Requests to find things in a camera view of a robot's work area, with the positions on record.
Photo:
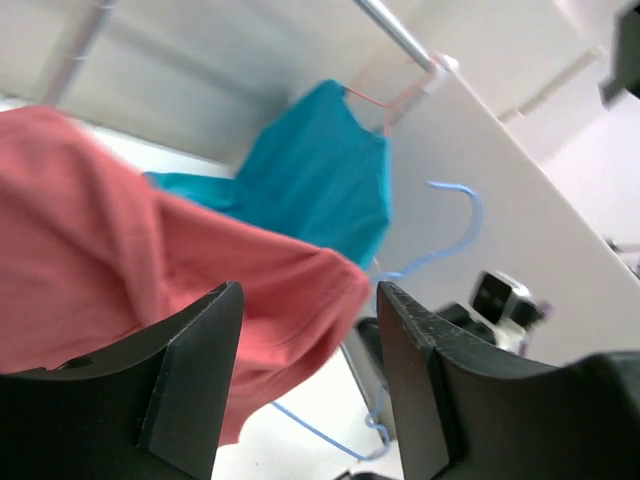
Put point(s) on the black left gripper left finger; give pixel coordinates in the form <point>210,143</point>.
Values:
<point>149,406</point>

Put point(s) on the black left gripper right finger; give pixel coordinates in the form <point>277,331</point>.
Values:
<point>465,409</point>

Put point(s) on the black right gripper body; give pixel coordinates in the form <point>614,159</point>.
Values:
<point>369,332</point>

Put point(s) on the blue wire hanger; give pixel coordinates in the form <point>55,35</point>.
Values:
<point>371,419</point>

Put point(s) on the red t shirt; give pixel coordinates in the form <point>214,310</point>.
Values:
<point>92,253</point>

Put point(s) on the teal t shirt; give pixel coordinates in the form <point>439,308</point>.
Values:
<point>315,174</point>

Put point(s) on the white metal clothes rack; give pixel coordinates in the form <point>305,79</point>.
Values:
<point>77,39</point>

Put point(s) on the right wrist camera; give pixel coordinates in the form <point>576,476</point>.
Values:
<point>508,308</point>

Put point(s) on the pink wire hanger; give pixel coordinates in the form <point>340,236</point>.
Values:
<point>375,97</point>

